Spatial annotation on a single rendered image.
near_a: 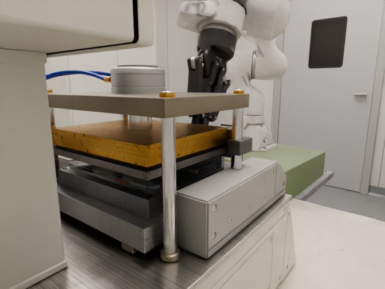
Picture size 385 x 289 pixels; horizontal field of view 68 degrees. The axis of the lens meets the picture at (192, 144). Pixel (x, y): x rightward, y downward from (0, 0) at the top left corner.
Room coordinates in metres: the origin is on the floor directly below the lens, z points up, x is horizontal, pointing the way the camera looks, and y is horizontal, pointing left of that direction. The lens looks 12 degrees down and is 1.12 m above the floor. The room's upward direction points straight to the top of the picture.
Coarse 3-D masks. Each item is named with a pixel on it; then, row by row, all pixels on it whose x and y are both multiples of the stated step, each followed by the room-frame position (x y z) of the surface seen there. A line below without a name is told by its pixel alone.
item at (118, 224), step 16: (208, 160) 0.49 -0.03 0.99; (224, 160) 0.48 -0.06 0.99; (64, 192) 0.39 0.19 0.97; (64, 208) 0.38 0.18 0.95; (80, 208) 0.35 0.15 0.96; (96, 208) 0.33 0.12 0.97; (112, 208) 0.33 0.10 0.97; (96, 224) 0.33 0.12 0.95; (112, 224) 0.31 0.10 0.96; (128, 224) 0.30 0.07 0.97; (144, 224) 0.29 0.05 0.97; (160, 224) 0.30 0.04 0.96; (128, 240) 0.30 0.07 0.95; (144, 240) 0.28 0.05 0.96; (160, 240) 0.30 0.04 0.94
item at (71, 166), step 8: (72, 168) 0.42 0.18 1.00; (80, 168) 0.41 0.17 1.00; (96, 176) 0.38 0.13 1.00; (104, 176) 0.37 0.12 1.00; (112, 176) 0.36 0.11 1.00; (120, 184) 0.35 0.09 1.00; (128, 184) 0.34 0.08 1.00; (136, 184) 0.33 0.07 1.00; (160, 184) 0.33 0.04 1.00; (144, 192) 0.32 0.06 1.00; (152, 192) 0.32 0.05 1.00
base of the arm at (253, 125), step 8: (248, 120) 1.11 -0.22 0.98; (256, 120) 1.11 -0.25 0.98; (264, 120) 1.15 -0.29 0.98; (248, 128) 1.11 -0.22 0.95; (256, 128) 1.11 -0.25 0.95; (264, 128) 1.14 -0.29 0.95; (248, 136) 1.10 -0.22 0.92; (256, 136) 1.10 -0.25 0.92; (264, 136) 1.13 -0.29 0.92; (256, 144) 1.10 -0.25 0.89; (264, 144) 1.14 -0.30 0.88; (272, 144) 1.20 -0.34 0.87
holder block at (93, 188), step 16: (64, 176) 0.41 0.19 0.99; (80, 176) 0.39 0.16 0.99; (192, 176) 0.39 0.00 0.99; (208, 176) 0.40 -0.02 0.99; (80, 192) 0.39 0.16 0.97; (96, 192) 0.36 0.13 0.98; (112, 192) 0.34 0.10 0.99; (128, 192) 0.32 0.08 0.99; (160, 192) 0.32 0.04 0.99; (128, 208) 0.32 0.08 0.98; (144, 208) 0.30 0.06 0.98; (160, 208) 0.32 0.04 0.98
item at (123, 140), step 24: (120, 120) 0.51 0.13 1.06; (144, 120) 0.41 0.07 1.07; (72, 144) 0.39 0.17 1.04; (96, 144) 0.35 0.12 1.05; (120, 144) 0.32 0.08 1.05; (144, 144) 0.30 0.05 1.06; (192, 144) 0.36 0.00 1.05; (216, 144) 0.41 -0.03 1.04; (120, 168) 0.32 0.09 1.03; (144, 168) 0.30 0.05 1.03
